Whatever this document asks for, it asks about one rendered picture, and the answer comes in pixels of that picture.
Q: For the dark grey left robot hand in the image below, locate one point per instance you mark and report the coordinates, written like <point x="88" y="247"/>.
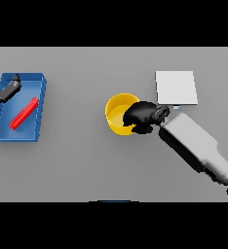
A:
<point x="8" y="90"/>

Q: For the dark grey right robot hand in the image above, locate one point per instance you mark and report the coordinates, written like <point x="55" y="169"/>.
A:
<point x="142" y="116"/>

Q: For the yellow bowl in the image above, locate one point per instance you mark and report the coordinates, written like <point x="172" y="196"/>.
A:
<point x="116" y="116"/>

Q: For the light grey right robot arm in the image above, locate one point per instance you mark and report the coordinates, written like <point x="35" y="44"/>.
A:
<point x="197" y="146"/>

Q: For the red beaker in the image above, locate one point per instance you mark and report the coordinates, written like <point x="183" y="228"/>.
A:
<point x="24" y="113"/>

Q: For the pale square measuring scale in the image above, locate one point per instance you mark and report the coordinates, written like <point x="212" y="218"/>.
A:
<point x="176" y="87"/>

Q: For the blue tray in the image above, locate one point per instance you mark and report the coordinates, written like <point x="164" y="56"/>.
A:
<point x="21" y="129"/>

